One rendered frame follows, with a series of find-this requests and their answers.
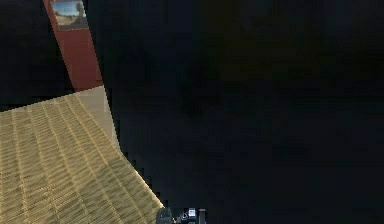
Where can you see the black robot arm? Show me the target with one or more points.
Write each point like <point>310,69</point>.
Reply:
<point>192,216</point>

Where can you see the framed landscape picture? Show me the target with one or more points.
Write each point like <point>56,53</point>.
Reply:
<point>69,14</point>

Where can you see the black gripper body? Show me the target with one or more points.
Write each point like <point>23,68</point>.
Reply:
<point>164,216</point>

